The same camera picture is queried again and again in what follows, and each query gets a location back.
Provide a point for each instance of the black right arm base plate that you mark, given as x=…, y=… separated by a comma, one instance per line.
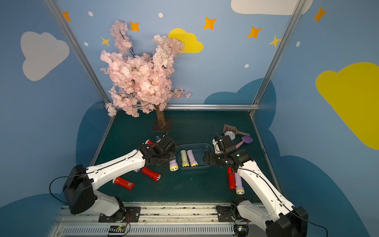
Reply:
x=225, y=213

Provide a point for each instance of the pink blossom artificial tree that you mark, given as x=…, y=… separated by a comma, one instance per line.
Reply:
x=142, y=84

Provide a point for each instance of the light purple flashlight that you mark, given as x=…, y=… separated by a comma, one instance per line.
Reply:
x=173, y=165

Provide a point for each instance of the green circuit board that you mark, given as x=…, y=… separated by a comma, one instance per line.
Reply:
x=241, y=230
x=117, y=231

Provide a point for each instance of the brown plastic litter scoop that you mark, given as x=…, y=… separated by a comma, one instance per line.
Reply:
x=230, y=128

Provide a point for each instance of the purple flashlight group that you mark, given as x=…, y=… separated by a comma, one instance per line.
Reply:
x=192, y=160

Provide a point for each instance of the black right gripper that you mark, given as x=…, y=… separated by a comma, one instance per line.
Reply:
x=211, y=159

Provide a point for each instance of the aluminium frame rail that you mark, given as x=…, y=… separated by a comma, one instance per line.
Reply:
x=210, y=107

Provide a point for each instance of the red flashlight right group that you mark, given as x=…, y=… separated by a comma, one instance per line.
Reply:
x=231, y=178

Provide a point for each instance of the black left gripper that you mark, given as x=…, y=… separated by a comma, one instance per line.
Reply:
x=167, y=146

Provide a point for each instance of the right green circuit board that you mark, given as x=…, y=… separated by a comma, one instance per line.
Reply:
x=241, y=230

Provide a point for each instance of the purple spatula with pink handle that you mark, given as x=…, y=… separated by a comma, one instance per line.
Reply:
x=244, y=140

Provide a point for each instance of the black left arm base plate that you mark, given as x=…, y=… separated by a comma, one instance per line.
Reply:
x=124, y=214

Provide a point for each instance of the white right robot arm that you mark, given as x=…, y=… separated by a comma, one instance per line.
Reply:
x=279, y=217

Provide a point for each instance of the teal plastic storage box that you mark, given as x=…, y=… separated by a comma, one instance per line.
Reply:
x=199, y=151

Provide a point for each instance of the purple flashlight far right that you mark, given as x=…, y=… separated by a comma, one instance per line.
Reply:
x=239, y=186

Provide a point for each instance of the pale yellow flashlight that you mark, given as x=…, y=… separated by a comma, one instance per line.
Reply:
x=184, y=158

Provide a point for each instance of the left green circuit board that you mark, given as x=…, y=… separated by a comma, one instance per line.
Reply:
x=117, y=231

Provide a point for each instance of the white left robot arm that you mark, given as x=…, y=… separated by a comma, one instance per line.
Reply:
x=82, y=184

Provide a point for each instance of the silver pull-tab tin can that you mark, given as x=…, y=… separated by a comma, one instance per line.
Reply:
x=232, y=135

